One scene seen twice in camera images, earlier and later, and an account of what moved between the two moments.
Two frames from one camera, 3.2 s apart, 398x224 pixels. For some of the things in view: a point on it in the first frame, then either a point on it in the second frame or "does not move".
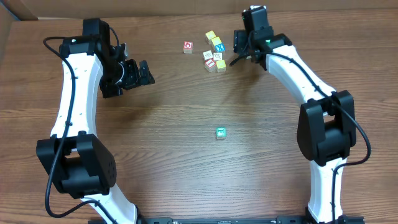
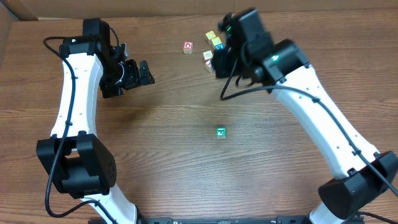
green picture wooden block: [221, 132] does not move
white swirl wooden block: [208, 55] does not move
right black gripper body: [239, 41] to [222, 63]
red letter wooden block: [210, 65] does not move
